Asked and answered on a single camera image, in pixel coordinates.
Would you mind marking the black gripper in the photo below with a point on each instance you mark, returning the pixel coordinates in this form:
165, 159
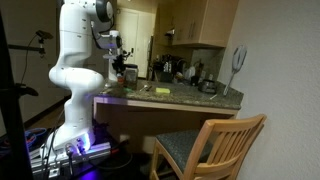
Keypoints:
118, 64

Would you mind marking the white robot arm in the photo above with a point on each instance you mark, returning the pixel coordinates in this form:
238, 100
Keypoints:
82, 24

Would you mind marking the white paper towel roll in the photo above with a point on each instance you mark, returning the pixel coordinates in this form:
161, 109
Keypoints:
111, 71

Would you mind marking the clear jar with blue lid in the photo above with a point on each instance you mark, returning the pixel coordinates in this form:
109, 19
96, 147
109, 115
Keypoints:
131, 76

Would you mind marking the yellow sponge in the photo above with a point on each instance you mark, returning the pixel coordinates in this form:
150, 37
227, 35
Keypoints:
163, 90

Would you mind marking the dark metal pot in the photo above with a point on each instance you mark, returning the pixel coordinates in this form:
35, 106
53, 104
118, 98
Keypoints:
207, 86

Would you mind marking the wooden upper cabinet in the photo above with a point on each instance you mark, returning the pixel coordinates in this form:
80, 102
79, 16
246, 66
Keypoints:
194, 23

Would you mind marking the black tripod stand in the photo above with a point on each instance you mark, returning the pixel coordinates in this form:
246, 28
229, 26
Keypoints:
10, 109

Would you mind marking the white electric fly swatter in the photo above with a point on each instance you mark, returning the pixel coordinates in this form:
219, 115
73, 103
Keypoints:
239, 56

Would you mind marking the wooden chair with grey seat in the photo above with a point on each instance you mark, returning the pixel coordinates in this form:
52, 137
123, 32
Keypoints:
215, 152

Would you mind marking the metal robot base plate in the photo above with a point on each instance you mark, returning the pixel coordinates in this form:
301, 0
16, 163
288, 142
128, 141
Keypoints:
71, 160

